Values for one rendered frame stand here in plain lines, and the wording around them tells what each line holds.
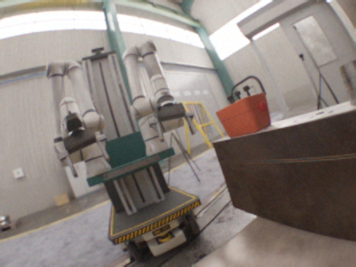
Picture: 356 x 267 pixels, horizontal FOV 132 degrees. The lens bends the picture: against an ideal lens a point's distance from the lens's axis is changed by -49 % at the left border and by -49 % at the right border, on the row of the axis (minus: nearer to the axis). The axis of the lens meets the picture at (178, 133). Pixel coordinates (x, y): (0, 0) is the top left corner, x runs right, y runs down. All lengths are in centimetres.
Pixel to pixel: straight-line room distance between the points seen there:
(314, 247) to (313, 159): 28
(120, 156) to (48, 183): 552
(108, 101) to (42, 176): 551
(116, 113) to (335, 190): 140
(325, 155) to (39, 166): 678
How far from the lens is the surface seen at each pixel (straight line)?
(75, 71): 116
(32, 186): 670
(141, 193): 133
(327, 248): 57
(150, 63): 118
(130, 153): 122
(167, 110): 66
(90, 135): 61
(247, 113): 54
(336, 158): 44
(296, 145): 46
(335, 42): 363
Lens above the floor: 76
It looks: 2 degrees up
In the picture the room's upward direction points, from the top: 20 degrees counter-clockwise
